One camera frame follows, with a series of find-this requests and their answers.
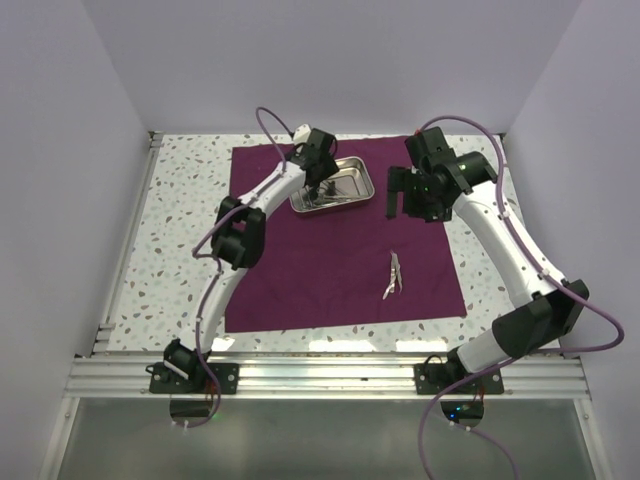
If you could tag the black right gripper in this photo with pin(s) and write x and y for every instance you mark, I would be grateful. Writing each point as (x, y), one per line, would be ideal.
(401, 179)

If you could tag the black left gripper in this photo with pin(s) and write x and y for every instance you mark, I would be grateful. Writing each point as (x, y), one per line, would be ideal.
(331, 169)

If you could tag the stainless steel instrument tray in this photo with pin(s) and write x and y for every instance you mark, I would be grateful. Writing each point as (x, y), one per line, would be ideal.
(353, 177)

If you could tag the silver tweezers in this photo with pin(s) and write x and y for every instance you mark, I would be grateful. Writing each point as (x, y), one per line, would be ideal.
(395, 283)
(395, 260)

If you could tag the purple surgical cloth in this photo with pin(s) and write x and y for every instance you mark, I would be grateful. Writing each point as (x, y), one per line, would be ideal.
(331, 269)

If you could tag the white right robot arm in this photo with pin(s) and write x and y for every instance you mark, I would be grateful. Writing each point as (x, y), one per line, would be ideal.
(546, 305)

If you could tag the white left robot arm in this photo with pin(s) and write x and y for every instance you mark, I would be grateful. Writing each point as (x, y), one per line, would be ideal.
(237, 241)

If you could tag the steel surgical scissors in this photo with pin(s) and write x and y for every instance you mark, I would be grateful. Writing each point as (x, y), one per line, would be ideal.
(312, 198)

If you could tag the steel forceps in tray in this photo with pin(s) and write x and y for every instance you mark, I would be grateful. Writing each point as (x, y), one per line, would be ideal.
(330, 193)

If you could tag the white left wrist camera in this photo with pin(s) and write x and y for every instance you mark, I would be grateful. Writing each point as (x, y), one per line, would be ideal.
(301, 134)

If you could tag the aluminium front frame rail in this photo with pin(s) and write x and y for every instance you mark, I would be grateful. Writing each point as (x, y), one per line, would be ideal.
(321, 376)

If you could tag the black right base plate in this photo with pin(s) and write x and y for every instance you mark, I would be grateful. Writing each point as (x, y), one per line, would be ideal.
(433, 378)

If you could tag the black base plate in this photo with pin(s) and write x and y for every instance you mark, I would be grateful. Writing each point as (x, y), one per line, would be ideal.
(165, 381)
(433, 378)

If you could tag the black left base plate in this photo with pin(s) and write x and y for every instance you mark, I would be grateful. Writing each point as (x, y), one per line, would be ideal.
(165, 381)

